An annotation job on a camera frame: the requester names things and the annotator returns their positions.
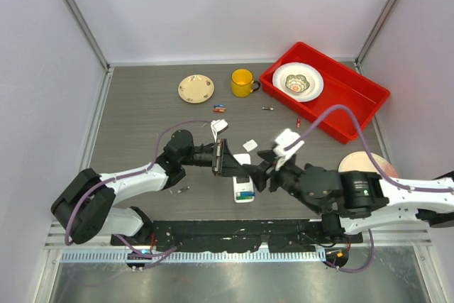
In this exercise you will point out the cream floral plate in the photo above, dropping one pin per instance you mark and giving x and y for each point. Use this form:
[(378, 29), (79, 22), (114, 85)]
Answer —
[(196, 89)]

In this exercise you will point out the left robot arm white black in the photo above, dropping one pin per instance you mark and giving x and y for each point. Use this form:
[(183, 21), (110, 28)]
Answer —
[(86, 207)]

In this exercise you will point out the slotted cable duct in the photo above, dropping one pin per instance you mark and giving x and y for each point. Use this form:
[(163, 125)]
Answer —
[(262, 255)]

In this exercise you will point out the white battery cover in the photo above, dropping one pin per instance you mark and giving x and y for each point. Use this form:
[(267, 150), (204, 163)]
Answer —
[(250, 145)]

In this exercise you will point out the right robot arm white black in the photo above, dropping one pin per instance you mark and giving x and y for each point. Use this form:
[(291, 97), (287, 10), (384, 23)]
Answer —
[(354, 201)]

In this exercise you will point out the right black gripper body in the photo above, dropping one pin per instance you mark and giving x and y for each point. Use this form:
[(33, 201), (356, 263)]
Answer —
[(286, 177)]

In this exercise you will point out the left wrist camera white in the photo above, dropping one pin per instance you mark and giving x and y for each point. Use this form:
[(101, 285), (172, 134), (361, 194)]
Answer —
[(218, 127)]

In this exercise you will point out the small patterned bowl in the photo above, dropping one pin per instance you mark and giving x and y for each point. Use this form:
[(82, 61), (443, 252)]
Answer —
[(297, 83)]

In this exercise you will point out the red plastic bin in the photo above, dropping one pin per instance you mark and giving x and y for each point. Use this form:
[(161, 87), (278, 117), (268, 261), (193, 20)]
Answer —
[(341, 85)]

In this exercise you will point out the yellow mug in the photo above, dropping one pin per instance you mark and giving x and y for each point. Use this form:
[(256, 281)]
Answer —
[(243, 83)]

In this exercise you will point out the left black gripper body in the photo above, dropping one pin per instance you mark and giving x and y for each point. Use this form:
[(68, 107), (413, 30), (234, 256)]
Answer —
[(217, 152)]

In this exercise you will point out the white remote control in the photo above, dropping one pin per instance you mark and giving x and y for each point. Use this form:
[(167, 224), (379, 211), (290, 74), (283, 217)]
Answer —
[(242, 184)]

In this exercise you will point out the pink rimmed plate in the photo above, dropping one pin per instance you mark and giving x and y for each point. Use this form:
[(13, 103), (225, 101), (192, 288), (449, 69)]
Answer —
[(359, 161)]

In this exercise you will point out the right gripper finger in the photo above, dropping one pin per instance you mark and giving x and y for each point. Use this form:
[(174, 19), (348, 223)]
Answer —
[(259, 174), (268, 158)]

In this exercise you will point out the white plate in bin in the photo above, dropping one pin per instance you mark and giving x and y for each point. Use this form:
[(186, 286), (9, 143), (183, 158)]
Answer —
[(297, 68)]

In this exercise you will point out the black battery bottom left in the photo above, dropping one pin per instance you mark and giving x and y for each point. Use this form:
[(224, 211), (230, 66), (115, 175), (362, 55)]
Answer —
[(184, 189)]

